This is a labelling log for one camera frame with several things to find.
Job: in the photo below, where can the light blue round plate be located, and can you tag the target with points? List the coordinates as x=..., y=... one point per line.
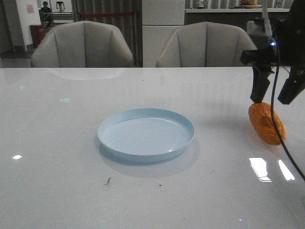
x=146, y=134

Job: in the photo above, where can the fruit bowl on counter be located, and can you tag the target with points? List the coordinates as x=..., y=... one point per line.
x=248, y=4

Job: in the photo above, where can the grey upholstered chair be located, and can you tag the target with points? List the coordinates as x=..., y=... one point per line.
x=83, y=44
x=205, y=44

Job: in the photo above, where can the left grey upholstered chair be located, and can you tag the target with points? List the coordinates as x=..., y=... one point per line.
x=83, y=44

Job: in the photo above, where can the seated person in black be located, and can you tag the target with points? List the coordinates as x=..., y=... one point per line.
x=46, y=15

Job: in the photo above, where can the right grey upholstered chair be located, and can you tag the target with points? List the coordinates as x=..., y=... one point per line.
x=205, y=44

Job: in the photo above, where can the orange plastic corn cob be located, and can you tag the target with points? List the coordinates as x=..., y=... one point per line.
x=261, y=118

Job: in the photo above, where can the red barrier belt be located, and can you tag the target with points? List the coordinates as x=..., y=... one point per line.
x=103, y=15

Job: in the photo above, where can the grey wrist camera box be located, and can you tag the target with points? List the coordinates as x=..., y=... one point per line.
x=261, y=32

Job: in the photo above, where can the red waste bin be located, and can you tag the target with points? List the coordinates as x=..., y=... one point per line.
x=37, y=34

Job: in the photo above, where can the dark counter with white top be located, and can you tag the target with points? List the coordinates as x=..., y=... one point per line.
x=235, y=17

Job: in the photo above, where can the white cabinet block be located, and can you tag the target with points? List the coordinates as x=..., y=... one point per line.
x=159, y=19

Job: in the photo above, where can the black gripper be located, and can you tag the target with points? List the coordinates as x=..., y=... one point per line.
x=286, y=46

